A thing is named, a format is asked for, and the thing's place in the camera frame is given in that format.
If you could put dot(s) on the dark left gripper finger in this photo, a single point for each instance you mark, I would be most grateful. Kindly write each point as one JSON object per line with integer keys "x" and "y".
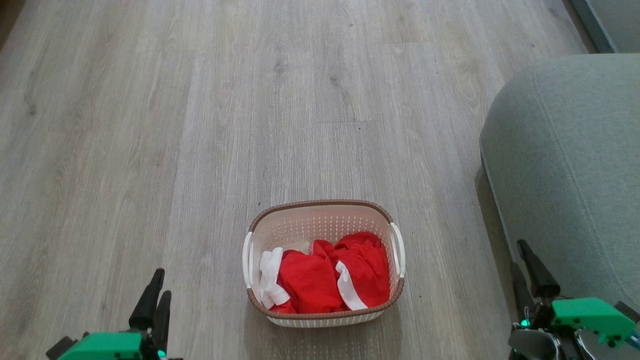
{"x": 147, "y": 300}
{"x": 162, "y": 320}

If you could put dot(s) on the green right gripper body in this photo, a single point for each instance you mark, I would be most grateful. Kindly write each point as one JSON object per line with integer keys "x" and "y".
{"x": 590, "y": 315}

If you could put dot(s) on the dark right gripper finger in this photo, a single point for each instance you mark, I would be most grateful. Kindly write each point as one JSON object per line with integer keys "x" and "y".
{"x": 540, "y": 275}
{"x": 523, "y": 295}

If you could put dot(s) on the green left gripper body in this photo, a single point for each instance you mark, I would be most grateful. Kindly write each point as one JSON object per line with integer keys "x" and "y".
{"x": 105, "y": 347}

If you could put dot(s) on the red and white garment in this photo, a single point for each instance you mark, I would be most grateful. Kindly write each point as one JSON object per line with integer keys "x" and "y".
{"x": 310, "y": 282}

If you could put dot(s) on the grey-green fabric sofa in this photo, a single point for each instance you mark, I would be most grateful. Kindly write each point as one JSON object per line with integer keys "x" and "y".
{"x": 565, "y": 165}

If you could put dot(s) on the beige brown-rimmed laundry basket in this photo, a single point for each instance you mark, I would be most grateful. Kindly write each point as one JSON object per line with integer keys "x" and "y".
{"x": 325, "y": 222}

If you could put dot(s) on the dark grey floor trim strip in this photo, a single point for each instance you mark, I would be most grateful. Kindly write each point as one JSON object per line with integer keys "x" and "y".
{"x": 592, "y": 25}

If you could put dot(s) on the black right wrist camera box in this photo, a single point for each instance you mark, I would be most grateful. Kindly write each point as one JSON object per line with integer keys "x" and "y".
{"x": 627, "y": 311}

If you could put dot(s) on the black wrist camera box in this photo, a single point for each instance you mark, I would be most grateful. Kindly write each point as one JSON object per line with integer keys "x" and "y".
{"x": 61, "y": 347}
{"x": 627, "y": 311}

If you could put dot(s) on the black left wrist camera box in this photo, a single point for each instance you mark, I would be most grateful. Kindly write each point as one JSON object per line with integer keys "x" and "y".
{"x": 61, "y": 347}

